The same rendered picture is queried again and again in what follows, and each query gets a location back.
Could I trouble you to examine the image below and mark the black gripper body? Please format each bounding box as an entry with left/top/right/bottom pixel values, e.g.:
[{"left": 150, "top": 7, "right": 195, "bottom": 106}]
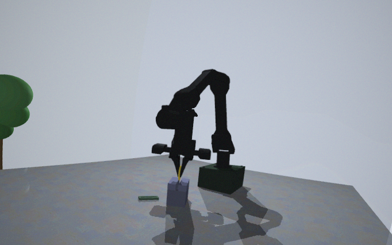
[{"left": 152, "top": 129, "right": 211, "bottom": 160}]

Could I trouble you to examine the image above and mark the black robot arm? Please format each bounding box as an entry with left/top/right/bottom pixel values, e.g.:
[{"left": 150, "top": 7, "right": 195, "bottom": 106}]
[{"left": 156, "top": 69, "right": 235, "bottom": 169}]

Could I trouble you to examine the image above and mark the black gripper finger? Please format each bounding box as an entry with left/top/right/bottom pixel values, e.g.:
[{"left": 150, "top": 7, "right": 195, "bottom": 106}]
[
  {"left": 169, "top": 155, "right": 180, "bottom": 175},
  {"left": 180, "top": 157, "right": 193, "bottom": 177}
]

